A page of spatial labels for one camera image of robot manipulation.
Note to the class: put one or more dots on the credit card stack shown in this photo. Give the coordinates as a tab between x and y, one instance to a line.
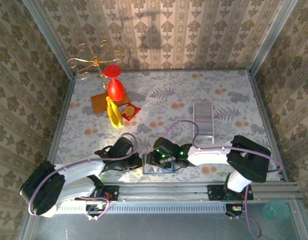
203	117

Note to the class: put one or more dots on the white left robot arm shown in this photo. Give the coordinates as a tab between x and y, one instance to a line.
78	167

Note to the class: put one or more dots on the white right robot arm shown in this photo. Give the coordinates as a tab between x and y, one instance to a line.
208	156

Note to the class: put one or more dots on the floral tablecloth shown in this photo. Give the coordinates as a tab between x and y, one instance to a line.
168	112

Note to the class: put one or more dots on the red packet with yellow circle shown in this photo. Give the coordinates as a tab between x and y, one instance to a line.
130	111

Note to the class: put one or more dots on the yellow toy banana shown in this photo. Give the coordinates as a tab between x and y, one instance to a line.
114	115

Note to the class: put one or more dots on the small controller board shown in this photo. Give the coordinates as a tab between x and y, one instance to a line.
235	210
96	207

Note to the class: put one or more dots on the brown wooden board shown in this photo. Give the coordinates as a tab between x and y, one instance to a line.
100	103

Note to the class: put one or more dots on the red plastic wine glass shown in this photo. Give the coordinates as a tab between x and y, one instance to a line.
115	90

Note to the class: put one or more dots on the white bottle with black cap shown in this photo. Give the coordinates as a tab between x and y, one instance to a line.
50	212

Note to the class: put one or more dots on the green translucent disc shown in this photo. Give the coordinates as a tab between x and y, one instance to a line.
276	210

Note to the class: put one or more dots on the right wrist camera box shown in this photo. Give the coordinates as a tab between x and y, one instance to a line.
163	143

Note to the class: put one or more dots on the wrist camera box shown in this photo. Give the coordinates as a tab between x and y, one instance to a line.
123	146
163	143

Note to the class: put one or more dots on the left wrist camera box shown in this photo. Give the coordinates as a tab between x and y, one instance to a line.
123	146

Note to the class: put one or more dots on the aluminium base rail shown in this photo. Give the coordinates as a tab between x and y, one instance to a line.
163	192

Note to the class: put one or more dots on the metal table edge rail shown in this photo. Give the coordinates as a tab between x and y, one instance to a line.
61	120
266	120

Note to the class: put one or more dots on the metal frame post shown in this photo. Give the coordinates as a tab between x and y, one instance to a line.
271	37
48	40

